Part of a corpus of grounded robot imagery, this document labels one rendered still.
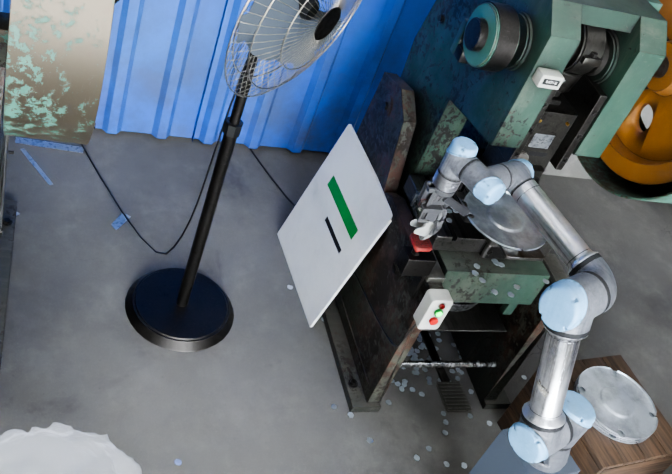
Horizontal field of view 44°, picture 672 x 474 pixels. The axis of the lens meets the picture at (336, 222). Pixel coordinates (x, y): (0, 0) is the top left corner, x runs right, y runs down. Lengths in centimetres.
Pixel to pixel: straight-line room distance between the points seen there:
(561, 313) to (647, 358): 182
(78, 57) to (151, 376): 141
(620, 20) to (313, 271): 144
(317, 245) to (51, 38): 173
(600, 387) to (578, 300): 96
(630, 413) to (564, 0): 140
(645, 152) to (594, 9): 58
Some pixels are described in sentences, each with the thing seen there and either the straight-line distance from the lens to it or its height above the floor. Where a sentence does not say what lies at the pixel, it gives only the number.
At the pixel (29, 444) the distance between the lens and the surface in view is 246.
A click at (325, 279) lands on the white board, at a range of 308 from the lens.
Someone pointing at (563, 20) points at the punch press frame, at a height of 146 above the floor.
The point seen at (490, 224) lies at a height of 78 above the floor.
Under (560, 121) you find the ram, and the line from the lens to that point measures 256.
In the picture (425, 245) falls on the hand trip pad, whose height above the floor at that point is 76.
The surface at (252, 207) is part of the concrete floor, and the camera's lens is 353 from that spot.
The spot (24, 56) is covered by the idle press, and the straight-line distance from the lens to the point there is 170.
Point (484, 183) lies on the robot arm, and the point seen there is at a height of 110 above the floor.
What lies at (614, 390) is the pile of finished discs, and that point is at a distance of 301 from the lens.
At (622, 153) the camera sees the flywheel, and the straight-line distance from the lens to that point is 281.
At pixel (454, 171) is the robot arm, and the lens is 225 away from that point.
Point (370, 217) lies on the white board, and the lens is 290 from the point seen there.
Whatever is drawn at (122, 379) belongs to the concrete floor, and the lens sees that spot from 282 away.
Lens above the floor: 226
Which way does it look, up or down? 39 degrees down
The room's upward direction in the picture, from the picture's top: 23 degrees clockwise
